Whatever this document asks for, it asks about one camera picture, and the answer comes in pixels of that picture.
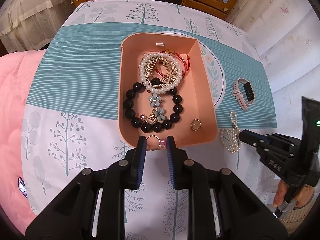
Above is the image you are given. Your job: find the pink blanket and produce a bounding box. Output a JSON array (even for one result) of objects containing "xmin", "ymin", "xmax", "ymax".
[{"xmin": 0, "ymin": 50, "xmax": 46, "ymax": 234}]

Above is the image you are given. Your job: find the smartphone on bed edge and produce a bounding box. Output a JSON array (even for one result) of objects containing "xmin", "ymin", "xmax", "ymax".
[{"xmin": 18, "ymin": 177, "xmax": 28, "ymax": 199}]

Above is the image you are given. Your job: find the round pearl bracelet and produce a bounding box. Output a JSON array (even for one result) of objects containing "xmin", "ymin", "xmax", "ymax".
[{"xmin": 139, "ymin": 51, "xmax": 184, "ymax": 94}]

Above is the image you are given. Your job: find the black bead bracelet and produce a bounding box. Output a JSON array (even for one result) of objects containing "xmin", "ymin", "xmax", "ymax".
[{"xmin": 122, "ymin": 77, "xmax": 184, "ymax": 133}]

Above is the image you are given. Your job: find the pink plastic tray box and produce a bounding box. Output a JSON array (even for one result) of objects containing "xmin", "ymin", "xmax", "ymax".
[{"xmin": 118, "ymin": 33, "xmax": 217, "ymax": 148}]

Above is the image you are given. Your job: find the white lace covered furniture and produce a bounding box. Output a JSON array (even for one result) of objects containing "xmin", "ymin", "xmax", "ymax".
[{"xmin": 1, "ymin": 0, "xmax": 74, "ymax": 53}]

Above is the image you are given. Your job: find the red string bracelet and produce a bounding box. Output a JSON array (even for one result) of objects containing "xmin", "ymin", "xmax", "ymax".
[{"xmin": 163, "ymin": 49, "xmax": 192, "ymax": 79}]

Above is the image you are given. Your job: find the teal striped cloth mat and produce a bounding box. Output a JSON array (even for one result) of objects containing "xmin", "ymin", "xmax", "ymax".
[{"xmin": 27, "ymin": 22, "xmax": 277, "ymax": 128}]

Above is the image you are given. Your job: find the pink crystal ring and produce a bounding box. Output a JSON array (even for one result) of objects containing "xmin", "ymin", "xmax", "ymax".
[{"xmin": 146, "ymin": 134, "xmax": 168, "ymax": 151}]

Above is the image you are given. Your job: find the person's right hand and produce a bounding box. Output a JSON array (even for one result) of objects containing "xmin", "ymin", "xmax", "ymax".
[{"xmin": 272, "ymin": 179, "xmax": 316, "ymax": 210}]

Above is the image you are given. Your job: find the white leaf print curtain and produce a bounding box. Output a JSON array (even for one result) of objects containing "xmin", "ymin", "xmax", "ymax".
[{"xmin": 227, "ymin": 0, "xmax": 319, "ymax": 137}]

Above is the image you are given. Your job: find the pink smart watch band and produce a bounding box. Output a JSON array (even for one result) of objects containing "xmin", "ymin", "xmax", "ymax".
[{"xmin": 232, "ymin": 78, "xmax": 255, "ymax": 112}]

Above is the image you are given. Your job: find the long pearl necklace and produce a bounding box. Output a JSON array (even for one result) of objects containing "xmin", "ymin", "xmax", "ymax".
[{"xmin": 220, "ymin": 111, "xmax": 243, "ymax": 155}]

